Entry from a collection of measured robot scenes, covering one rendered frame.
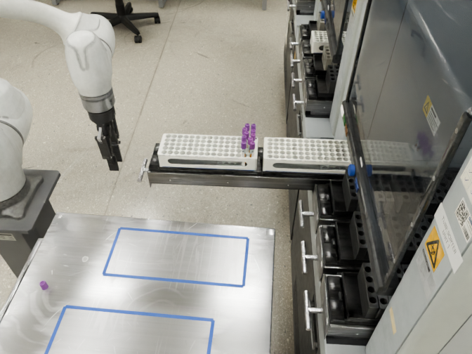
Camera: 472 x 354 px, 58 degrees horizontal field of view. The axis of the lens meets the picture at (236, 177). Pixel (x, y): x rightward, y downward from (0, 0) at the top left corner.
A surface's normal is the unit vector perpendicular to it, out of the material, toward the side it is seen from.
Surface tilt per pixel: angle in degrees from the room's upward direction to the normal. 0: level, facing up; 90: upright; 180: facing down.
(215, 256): 0
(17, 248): 90
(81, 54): 77
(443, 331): 90
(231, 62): 0
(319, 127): 0
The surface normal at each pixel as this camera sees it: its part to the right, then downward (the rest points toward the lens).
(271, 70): 0.00, -0.70
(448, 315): -0.06, 0.72
